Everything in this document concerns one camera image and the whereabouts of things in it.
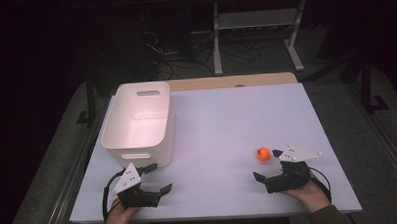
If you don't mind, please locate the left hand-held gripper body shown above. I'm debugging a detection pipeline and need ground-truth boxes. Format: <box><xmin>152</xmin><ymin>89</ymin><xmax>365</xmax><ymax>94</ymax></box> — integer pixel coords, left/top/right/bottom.
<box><xmin>109</xmin><ymin>161</ymin><xmax>163</xmax><ymax>210</ymax></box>

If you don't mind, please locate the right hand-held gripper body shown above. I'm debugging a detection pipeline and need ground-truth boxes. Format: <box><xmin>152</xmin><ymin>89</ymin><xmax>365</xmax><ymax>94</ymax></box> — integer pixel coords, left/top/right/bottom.
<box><xmin>263</xmin><ymin>143</ymin><xmax>325</xmax><ymax>195</ymax></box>

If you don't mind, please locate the small orange ball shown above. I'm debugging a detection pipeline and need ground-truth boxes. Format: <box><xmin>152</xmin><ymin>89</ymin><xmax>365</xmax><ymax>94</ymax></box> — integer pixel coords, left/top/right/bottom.
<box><xmin>256</xmin><ymin>147</ymin><xmax>271</xmax><ymax>162</ymax></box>

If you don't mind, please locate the white plastic storage bin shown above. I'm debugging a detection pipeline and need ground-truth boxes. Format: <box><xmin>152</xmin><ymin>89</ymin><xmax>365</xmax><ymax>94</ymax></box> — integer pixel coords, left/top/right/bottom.
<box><xmin>98</xmin><ymin>80</ymin><xmax>176</xmax><ymax>170</ymax></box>

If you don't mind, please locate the person's left hand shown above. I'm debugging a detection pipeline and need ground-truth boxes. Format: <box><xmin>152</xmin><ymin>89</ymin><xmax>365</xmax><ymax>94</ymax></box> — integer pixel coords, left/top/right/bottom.
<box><xmin>103</xmin><ymin>197</ymin><xmax>141</xmax><ymax>224</ymax></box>

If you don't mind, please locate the person's right hand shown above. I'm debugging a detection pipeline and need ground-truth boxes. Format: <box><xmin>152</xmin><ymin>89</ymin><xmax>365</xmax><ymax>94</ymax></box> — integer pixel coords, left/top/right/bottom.
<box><xmin>281</xmin><ymin>172</ymin><xmax>333</xmax><ymax>215</ymax></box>

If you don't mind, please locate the white table board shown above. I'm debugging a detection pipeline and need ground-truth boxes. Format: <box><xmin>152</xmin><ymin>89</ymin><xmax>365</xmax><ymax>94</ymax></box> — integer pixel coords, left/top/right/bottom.
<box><xmin>65</xmin><ymin>80</ymin><xmax>363</xmax><ymax>224</ymax></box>

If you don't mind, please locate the black metal stand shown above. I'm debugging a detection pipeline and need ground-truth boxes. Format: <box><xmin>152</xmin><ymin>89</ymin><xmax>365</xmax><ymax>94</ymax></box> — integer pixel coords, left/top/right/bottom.
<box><xmin>73</xmin><ymin>70</ymin><xmax>100</xmax><ymax>126</ymax></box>
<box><xmin>359</xmin><ymin>50</ymin><xmax>391</xmax><ymax>115</ymax></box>

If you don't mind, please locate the wooden table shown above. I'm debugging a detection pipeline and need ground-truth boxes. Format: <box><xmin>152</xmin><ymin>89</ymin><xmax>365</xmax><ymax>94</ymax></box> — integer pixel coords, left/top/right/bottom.
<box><xmin>166</xmin><ymin>72</ymin><xmax>299</xmax><ymax>93</ymax></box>

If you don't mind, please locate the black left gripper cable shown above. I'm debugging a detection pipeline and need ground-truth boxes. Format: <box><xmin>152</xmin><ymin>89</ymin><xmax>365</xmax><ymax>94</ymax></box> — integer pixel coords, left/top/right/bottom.
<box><xmin>101</xmin><ymin>170</ymin><xmax>128</xmax><ymax>221</ymax></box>

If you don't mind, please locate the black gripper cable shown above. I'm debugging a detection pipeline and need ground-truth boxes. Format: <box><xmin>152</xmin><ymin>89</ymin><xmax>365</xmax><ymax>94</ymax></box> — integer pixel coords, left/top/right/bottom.
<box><xmin>101</xmin><ymin>170</ymin><xmax>128</xmax><ymax>221</ymax></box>
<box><xmin>307</xmin><ymin>165</ymin><xmax>334</xmax><ymax>203</ymax></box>

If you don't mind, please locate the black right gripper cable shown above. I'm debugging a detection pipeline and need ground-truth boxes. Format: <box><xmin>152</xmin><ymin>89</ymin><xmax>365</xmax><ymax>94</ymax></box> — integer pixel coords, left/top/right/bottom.
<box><xmin>307</xmin><ymin>165</ymin><xmax>334</xmax><ymax>203</ymax></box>

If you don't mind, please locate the tangle of black floor cables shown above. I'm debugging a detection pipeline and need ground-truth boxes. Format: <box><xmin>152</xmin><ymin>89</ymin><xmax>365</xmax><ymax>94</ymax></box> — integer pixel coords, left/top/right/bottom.
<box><xmin>143</xmin><ymin>25</ymin><xmax>263</xmax><ymax>81</ymax></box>

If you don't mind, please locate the white metal desk frame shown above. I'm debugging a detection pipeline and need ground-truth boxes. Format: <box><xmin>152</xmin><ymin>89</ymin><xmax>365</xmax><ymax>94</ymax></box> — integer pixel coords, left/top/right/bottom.
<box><xmin>211</xmin><ymin>0</ymin><xmax>310</xmax><ymax>76</ymax></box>

